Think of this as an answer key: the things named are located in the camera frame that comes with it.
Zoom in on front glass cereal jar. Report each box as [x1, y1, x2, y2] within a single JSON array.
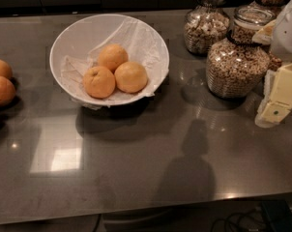
[[206, 6, 275, 99]]

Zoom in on white paper liner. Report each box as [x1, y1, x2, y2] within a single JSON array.
[[60, 17, 170, 110]]

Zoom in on white bowl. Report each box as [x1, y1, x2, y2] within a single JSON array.
[[48, 14, 170, 107]]

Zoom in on right rear glass cereal jar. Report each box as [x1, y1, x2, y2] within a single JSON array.
[[249, 0, 284, 71]]

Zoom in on black cables under table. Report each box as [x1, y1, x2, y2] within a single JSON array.
[[210, 206, 270, 232]]

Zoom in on left rear glass cereal jar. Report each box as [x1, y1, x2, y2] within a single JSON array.
[[184, 0, 230, 55]]

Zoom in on black box under table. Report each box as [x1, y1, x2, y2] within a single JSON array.
[[260, 200, 292, 232]]

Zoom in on glass cereal jar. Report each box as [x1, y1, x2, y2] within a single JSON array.
[[184, 0, 230, 55], [249, 0, 284, 71], [206, 6, 275, 99]]

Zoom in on orange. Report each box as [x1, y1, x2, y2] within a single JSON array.
[[82, 66, 116, 99], [0, 59, 13, 79], [114, 62, 148, 94], [0, 76, 15, 106], [98, 43, 129, 73]]

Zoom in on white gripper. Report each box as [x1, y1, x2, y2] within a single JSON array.
[[252, 0, 292, 128]]

